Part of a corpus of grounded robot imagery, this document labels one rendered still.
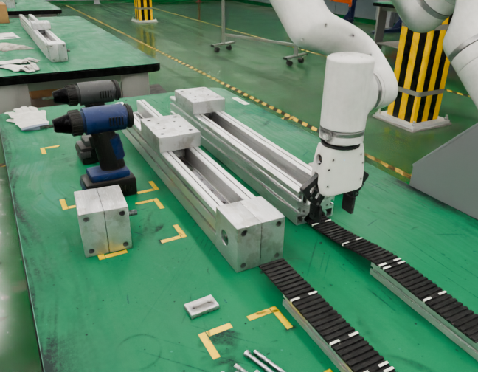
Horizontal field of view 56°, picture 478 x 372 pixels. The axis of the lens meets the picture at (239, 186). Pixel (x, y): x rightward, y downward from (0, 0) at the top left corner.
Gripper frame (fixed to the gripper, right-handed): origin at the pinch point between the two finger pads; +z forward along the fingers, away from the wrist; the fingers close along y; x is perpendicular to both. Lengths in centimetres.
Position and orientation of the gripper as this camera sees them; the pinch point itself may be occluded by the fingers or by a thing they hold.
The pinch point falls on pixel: (331, 210)
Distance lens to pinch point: 95.1
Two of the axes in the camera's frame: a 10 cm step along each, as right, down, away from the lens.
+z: -0.1, 8.9, 4.5
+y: 8.9, -2.0, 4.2
